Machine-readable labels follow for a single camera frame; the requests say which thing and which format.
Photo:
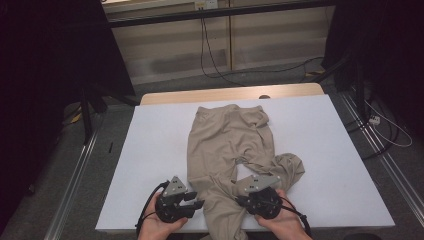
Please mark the white power strip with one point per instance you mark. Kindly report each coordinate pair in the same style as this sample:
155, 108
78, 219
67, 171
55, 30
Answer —
374, 120

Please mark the black metal stand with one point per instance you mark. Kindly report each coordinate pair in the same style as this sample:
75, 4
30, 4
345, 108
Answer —
86, 116

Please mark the black curtain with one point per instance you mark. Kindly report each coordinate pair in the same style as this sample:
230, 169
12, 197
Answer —
383, 43
50, 50

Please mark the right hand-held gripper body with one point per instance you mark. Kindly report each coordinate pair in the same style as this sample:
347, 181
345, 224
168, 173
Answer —
260, 182

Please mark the beige pants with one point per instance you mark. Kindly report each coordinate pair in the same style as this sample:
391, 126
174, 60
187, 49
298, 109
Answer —
216, 143

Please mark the light wooden table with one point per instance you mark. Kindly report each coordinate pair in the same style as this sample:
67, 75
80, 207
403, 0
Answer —
200, 96

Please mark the aluminium floor rail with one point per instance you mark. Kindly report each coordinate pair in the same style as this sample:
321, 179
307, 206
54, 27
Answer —
71, 186
383, 160

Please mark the white table mat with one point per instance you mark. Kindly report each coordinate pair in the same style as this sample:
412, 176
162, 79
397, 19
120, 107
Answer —
150, 150

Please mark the white wall socket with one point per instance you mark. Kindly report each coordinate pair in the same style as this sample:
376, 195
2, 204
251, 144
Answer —
206, 4

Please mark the person's left hand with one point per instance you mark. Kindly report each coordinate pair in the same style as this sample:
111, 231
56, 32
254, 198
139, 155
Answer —
156, 230

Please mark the black horizontal beam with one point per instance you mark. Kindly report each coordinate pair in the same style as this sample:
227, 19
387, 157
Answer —
216, 13

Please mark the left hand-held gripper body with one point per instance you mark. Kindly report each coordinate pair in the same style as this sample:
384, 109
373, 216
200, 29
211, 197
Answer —
173, 188

